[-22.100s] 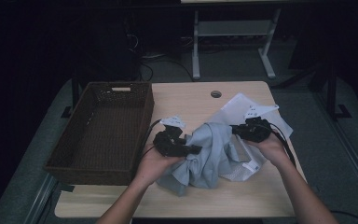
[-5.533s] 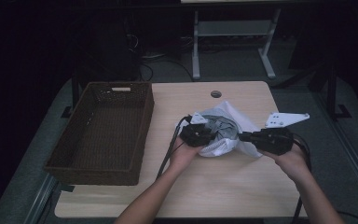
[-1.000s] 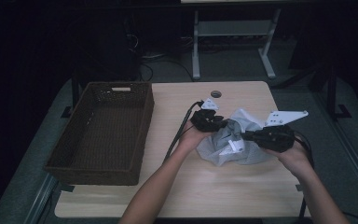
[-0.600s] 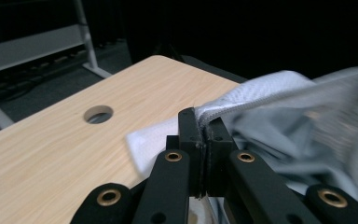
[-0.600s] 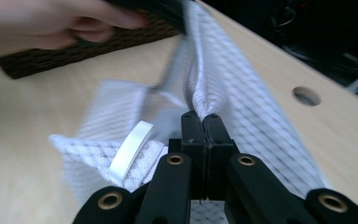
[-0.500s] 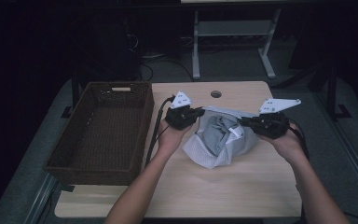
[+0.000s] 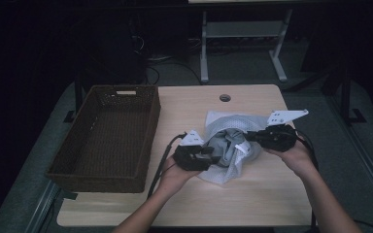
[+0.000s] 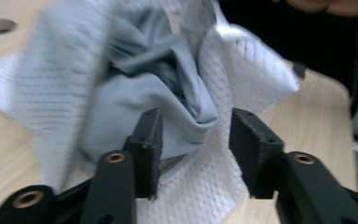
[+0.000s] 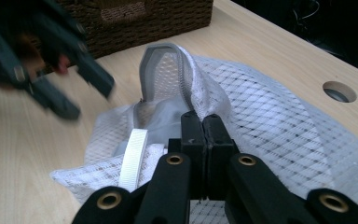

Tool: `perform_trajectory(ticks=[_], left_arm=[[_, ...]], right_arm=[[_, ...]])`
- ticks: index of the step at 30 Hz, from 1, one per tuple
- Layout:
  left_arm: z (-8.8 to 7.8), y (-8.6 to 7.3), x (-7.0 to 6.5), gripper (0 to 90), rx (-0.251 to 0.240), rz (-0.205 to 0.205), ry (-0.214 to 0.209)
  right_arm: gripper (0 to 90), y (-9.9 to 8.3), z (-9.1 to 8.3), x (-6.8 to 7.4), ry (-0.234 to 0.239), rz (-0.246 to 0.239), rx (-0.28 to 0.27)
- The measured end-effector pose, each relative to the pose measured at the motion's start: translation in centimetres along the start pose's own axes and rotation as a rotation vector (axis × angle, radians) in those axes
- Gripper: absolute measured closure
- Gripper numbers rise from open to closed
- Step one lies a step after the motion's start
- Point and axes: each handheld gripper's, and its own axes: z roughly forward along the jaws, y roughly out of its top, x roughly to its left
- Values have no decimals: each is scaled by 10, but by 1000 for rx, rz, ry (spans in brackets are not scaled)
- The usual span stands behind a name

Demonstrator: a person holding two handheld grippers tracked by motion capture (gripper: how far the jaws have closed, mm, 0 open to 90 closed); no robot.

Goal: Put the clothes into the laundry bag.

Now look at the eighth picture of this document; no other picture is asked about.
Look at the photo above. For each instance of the white mesh laundry bag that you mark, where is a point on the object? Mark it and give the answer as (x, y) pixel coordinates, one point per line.
(230, 102)

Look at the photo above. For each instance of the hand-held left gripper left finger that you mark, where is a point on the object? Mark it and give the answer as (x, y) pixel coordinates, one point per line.
(147, 149)

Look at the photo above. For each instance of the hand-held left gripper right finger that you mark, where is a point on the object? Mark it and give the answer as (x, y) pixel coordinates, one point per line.
(254, 149)

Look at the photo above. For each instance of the blue-grey cloth garment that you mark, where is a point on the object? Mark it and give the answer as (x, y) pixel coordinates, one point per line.
(155, 99)

